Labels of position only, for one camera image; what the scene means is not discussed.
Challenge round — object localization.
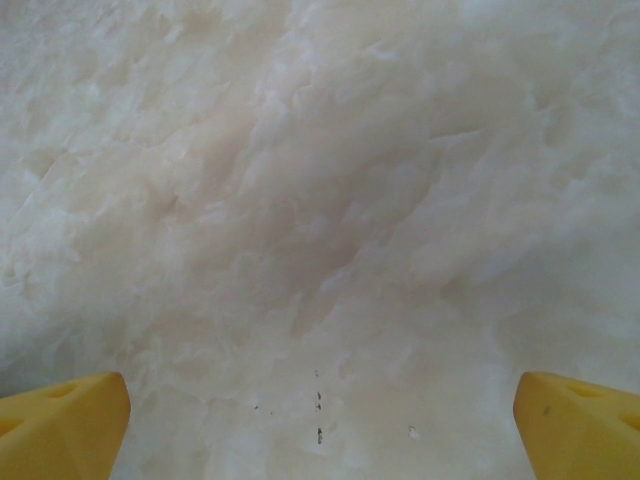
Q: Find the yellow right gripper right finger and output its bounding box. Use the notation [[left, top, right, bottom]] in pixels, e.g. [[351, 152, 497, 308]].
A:
[[514, 370, 640, 480]]

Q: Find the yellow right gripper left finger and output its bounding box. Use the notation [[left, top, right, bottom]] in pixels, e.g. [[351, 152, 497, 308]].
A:
[[0, 370, 132, 480]]

